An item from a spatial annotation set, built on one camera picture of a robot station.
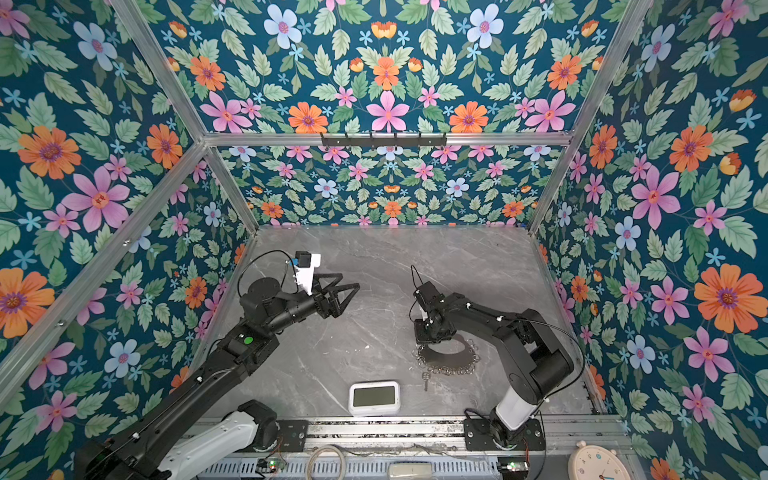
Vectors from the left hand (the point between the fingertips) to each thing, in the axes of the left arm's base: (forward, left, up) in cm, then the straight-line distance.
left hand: (352, 278), depth 66 cm
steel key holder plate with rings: (-8, -26, -33) cm, 43 cm away
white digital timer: (-19, -3, -29) cm, 34 cm away
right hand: (-2, -17, -31) cm, 35 cm away
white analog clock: (-36, -53, -29) cm, 70 cm away
